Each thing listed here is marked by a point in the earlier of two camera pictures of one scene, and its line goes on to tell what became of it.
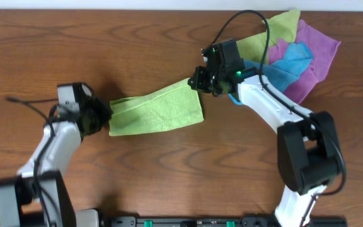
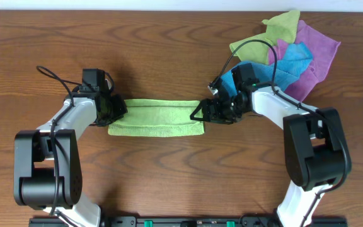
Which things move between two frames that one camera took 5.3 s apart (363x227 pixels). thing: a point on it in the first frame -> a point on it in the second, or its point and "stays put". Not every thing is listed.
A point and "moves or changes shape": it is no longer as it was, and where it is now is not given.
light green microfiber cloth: (174, 105) moves or changes shape
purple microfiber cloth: (323, 48) stays put
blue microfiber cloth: (281, 74) stays put
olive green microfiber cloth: (283, 26) stays put
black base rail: (244, 221) stays put
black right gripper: (201, 79) -> (215, 110)
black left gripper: (97, 114) -> (118, 110)
